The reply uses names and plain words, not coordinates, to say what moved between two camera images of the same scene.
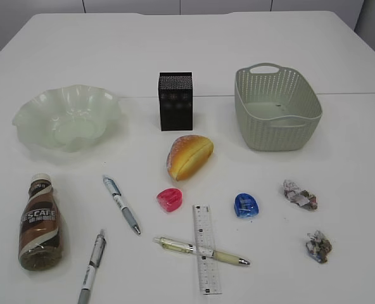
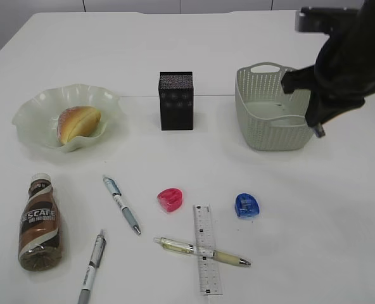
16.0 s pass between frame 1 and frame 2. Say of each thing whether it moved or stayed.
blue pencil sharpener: stayed
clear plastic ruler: stayed
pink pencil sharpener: stayed
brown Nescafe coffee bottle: stayed
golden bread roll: moved
